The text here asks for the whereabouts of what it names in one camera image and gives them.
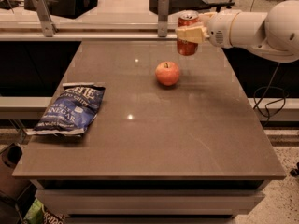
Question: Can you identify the grey drawer cabinet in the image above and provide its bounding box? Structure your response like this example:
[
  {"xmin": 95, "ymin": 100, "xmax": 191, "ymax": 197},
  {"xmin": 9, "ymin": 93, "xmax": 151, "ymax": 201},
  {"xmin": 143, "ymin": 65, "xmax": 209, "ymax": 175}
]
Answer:
[{"xmin": 36, "ymin": 189, "xmax": 264, "ymax": 221}]

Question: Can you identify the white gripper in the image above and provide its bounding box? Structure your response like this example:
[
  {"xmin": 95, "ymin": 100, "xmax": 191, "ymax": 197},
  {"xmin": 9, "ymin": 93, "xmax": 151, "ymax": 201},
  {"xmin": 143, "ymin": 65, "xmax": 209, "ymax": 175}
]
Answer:
[{"xmin": 176, "ymin": 10, "xmax": 240, "ymax": 49}]

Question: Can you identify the blue chip bag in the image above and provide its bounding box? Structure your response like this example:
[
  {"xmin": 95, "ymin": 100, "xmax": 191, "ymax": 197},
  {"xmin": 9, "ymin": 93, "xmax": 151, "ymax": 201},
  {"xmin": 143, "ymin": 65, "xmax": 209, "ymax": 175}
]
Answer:
[{"xmin": 26, "ymin": 82, "xmax": 106, "ymax": 136}]

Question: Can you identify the brown bin with hole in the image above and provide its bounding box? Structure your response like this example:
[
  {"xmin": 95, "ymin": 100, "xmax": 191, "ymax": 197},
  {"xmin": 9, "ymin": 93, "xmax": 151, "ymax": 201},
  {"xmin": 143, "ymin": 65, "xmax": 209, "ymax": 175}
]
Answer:
[{"xmin": 0, "ymin": 144, "xmax": 30, "ymax": 200}]

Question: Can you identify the green snack bag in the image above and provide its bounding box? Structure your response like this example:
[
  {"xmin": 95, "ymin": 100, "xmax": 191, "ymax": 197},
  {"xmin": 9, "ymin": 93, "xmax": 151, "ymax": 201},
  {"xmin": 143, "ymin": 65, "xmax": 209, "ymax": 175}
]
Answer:
[{"xmin": 22, "ymin": 199, "xmax": 44, "ymax": 224}]

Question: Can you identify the red apple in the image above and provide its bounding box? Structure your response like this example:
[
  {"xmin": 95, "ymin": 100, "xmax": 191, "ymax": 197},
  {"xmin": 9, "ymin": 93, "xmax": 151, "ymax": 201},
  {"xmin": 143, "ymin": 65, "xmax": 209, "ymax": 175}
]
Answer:
[{"xmin": 155, "ymin": 61, "xmax": 180, "ymax": 86}]

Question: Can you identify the middle metal rail bracket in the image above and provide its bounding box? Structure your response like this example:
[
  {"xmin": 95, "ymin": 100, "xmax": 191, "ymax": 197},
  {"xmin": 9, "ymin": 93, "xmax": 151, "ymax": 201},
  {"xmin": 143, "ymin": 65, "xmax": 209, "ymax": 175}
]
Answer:
[{"xmin": 157, "ymin": 0, "xmax": 169, "ymax": 37}]

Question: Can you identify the dark snack bag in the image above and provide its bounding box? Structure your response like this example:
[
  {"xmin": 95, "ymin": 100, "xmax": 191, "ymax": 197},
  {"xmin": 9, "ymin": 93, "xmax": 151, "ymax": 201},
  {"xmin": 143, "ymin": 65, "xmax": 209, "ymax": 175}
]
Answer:
[{"xmin": 43, "ymin": 209, "xmax": 64, "ymax": 224}]

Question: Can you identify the metal rail bracket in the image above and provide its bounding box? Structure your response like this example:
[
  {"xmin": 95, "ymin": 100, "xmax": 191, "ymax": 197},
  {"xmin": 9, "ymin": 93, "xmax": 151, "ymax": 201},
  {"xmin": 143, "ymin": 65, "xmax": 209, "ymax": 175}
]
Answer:
[
  {"xmin": 157, "ymin": 0, "xmax": 169, "ymax": 37},
  {"xmin": 32, "ymin": 0, "xmax": 57, "ymax": 37}
]

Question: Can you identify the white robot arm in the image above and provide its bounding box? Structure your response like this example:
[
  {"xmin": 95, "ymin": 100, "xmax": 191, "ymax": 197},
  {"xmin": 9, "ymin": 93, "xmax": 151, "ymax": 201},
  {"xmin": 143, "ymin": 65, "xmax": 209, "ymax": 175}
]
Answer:
[{"xmin": 176, "ymin": 0, "xmax": 299, "ymax": 63}]

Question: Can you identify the left metal rail bracket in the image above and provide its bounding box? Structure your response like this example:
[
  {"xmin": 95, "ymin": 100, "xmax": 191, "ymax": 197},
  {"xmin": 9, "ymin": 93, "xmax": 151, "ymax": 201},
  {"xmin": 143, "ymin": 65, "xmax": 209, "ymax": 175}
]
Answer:
[{"xmin": 32, "ymin": 0, "xmax": 57, "ymax": 37}]

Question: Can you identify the red coke can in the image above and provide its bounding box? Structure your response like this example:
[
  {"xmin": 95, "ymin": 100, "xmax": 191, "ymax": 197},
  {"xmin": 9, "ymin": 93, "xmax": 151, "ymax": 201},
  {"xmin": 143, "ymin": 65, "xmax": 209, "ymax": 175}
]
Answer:
[{"xmin": 177, "ymin": 10, "xmax": 199, "ymax": 56}]

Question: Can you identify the black cable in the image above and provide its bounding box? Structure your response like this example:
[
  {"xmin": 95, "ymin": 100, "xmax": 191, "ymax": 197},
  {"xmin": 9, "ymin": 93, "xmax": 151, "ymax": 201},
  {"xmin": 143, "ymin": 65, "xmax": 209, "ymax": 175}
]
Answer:
[{"xmin": 251, "ymin": 63, "xmax": 289, "ymax": 126}]

